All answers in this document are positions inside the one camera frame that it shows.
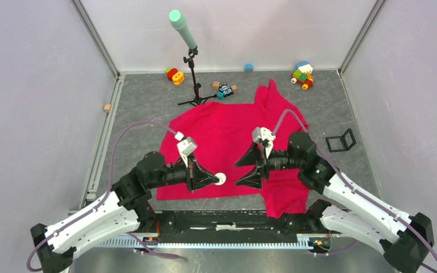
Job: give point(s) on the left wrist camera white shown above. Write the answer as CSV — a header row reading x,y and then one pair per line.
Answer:
x,y
186,146

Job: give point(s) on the blue dome block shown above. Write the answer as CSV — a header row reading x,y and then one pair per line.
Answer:
x,y
248,68

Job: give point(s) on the green microphone on tripod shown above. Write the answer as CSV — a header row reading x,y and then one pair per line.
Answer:
x,y
179,23

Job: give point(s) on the blue robot toy blocks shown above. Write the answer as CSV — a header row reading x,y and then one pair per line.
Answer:
x,y
224,90

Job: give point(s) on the black brooch stand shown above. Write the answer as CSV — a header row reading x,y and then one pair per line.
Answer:
x,y
341,143

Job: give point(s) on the colourful toy block car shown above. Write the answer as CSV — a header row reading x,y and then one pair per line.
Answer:
x,y
302,75

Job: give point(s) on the small wooden cube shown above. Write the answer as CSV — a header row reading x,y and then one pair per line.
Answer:
x,y
107,108

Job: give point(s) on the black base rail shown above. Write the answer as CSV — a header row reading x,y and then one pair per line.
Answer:
x,y
230,226

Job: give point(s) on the red yellow toy wheels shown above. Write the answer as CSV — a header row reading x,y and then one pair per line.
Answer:
x,y
175,76

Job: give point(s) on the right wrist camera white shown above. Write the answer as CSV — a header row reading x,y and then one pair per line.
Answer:
x,y
265,138

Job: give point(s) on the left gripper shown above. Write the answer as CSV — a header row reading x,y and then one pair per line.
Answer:
x,y
197,178

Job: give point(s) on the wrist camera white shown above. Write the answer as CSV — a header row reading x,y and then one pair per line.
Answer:
x,y
265,138
186,146

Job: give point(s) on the round brooch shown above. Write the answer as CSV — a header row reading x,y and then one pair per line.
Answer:
x,y
221,178

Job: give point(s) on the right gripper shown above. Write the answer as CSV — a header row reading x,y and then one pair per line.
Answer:
x,y
252,157

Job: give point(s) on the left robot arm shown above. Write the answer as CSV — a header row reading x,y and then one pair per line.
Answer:
x,y
122,209

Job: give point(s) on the red t-shirt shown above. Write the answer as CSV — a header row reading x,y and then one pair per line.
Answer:
x,y
223,133

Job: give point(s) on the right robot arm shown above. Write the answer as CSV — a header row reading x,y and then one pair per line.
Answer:
x,y
402,239

